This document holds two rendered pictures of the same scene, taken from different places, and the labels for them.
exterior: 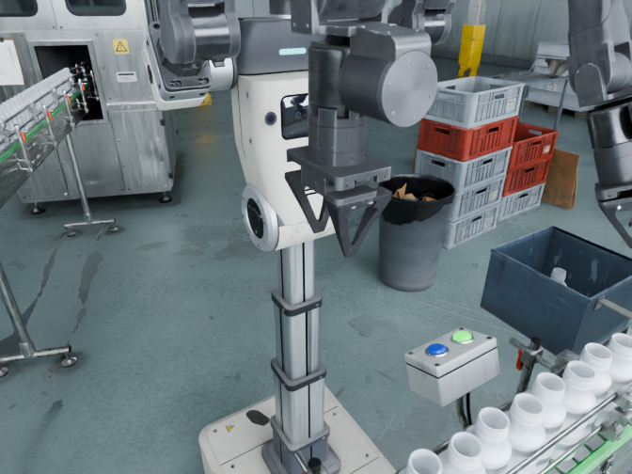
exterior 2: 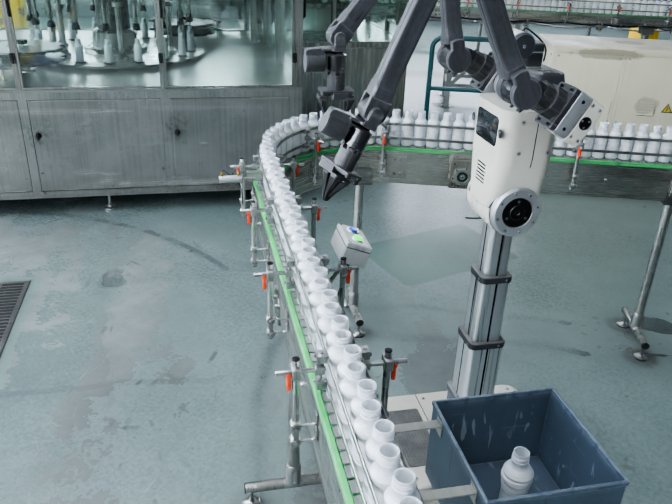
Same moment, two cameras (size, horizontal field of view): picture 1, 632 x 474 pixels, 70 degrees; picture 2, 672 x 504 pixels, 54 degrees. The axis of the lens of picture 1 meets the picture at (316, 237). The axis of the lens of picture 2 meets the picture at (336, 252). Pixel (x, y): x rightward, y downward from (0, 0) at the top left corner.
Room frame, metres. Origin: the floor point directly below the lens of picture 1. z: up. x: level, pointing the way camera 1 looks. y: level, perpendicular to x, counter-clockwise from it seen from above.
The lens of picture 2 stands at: (1.11, -1.96, 1.94)
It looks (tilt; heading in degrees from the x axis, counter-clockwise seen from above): 26 degrees down; 108
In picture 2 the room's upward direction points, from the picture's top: 2 degrees clockwise
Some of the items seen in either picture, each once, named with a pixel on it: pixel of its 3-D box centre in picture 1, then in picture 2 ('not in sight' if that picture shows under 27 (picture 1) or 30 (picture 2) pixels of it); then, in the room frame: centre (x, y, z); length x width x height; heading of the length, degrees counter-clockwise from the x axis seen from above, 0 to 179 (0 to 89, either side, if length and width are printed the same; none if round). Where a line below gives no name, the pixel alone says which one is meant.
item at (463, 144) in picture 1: (467, 132); not in sight; (3.20, -1.08, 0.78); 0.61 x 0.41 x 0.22; 128
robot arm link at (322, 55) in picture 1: (342, 75); (334, 62); (0.44, -0.02, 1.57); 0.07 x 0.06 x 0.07; 32
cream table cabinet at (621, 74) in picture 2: not in sight; (600, 116); (1.43, 3.92, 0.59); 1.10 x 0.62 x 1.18; 14
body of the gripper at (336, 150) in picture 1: (337, 139); (336, 82); (0.44, -0.02, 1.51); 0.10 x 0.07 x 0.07; 32
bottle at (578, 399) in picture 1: (566, 410); (301, 257); (0.48, -0.38, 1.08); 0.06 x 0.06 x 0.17
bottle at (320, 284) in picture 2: not in sight; (320, 310); (0.63, -0.63, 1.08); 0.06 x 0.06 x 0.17
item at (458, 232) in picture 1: (453, 216); not in sight; (3.20, -1.08, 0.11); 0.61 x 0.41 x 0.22; 127
